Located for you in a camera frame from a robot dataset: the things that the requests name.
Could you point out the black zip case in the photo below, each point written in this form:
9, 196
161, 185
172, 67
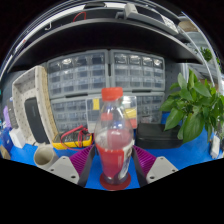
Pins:
35, 120

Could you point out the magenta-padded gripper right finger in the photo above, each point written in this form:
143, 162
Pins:
160, 166

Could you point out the yellow multimeter with red leads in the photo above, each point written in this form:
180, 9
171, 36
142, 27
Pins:
71, 138

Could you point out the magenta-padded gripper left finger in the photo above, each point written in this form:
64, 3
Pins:
63, 166

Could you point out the dark grey product box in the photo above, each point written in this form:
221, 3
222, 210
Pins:
12, 115

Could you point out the potted green plant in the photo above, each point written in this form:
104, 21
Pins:
193, 113

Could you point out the white perforated tray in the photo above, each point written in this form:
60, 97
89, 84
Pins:
19, 93

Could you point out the black wall shelf unit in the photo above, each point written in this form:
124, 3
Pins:
100, 36

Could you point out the white mug with blue base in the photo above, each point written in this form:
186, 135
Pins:
45, 156

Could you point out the flat black case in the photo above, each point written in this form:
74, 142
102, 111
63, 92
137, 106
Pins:
156, 136

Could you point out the clear bottle with red cap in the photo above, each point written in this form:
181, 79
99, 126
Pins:
113, 160

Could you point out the small green plant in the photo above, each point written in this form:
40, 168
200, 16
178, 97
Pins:
206, 54

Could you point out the grey parts drawer cabinet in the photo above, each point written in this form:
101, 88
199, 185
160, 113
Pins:
150, 106
136, 71
70, 113
76, 75

